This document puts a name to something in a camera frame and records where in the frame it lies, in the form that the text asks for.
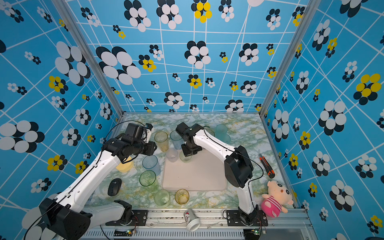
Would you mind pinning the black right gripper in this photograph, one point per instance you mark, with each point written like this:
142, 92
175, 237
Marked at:
186, 153

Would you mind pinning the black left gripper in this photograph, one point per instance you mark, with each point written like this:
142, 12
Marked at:
152, 148

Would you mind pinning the light green textured glass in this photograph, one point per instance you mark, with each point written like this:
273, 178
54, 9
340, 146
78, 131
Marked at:
184, 158

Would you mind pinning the clear textured glass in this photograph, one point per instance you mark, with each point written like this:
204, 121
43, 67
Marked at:
172, 155

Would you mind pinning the short amber glass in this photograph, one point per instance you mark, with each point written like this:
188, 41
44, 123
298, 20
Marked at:
182, 196

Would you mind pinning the pale green textured glass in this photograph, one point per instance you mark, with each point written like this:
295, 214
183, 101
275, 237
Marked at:
162, 198

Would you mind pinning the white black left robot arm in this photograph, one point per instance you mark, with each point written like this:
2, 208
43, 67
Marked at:
66, 214

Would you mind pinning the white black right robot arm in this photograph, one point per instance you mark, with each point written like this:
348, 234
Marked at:
238, 165

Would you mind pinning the pink rectangular tray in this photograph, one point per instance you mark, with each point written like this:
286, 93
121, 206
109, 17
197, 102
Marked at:
203, 172

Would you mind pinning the tall blue glass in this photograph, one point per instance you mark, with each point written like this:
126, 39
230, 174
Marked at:
177, 140

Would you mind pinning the tall olive yellow glass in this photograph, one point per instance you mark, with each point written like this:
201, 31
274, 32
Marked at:
209, 131

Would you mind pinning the light blue short glass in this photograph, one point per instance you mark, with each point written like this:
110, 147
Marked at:
152, 163

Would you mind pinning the yellow round sponge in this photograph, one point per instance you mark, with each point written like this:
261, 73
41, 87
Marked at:
125, 167

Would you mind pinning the teal textured glass front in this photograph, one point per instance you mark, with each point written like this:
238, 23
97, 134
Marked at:
226, 139

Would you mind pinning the green clear glass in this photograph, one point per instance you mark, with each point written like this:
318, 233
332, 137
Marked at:
148, 180

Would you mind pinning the black computer mouse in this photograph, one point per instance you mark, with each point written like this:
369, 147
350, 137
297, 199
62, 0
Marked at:
114, 187

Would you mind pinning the orange grey utility knife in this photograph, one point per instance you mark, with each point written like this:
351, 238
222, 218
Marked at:
267, 166

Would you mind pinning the green circuit board left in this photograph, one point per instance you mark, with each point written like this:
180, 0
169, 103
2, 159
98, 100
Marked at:
123, 233

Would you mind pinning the green circuit board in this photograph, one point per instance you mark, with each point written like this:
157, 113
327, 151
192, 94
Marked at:
252, 234
123, 233

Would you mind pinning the pink plush doll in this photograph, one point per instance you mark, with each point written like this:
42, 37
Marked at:
275, 200

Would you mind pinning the green circuit board right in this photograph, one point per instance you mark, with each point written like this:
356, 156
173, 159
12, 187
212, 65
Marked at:
252, 234

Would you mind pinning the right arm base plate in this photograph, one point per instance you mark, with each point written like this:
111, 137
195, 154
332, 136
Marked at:
234, 219

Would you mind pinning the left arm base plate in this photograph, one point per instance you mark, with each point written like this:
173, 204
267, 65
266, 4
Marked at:
141, 216

